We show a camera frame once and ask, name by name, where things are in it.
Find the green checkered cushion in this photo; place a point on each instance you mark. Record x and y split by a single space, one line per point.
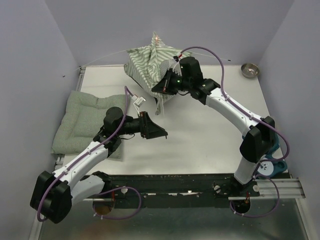
84 116

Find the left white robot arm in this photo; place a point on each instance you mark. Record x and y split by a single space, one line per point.
55 193

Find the teal paw print toy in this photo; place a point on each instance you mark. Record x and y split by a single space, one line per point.
272 168

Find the steel pet bowl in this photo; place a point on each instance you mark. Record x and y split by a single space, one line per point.
249 70

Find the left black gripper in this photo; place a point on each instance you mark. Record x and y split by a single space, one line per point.
146 124

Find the green striped pet tent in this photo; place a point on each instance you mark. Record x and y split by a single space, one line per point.
148 64

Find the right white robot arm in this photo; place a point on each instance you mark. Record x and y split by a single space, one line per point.
258 137

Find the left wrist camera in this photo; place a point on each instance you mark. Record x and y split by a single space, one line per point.
138 101

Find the black mounting rail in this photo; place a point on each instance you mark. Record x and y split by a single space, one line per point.
162 191

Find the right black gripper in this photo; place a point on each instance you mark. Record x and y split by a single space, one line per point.
162 86

